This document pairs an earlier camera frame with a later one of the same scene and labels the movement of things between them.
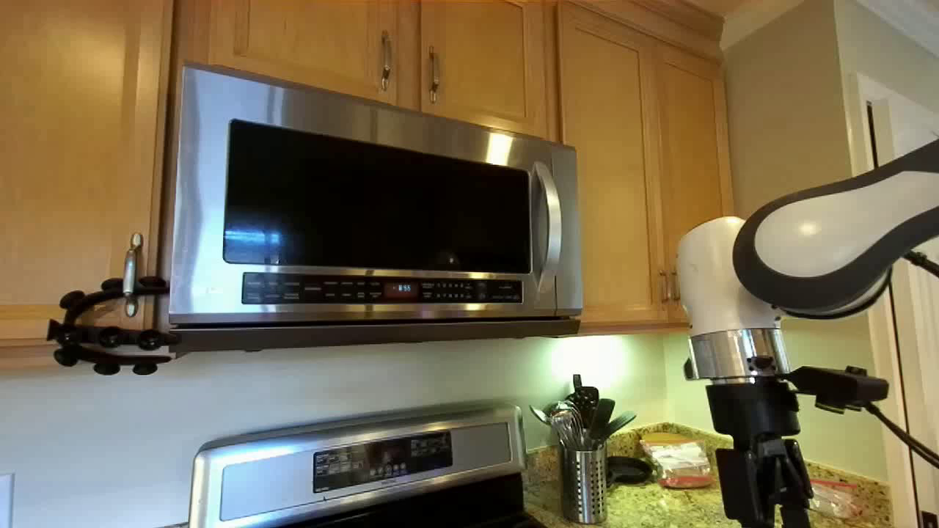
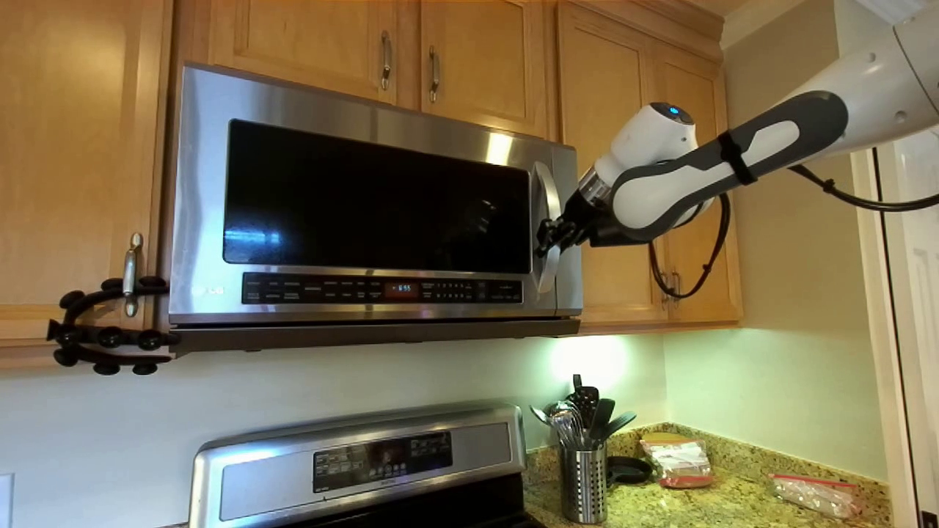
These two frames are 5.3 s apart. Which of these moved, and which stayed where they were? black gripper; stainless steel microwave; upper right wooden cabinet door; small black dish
Moved: black gripper
Stayed: upper right wooden cabinet door; stainless steel microwave; small black dish
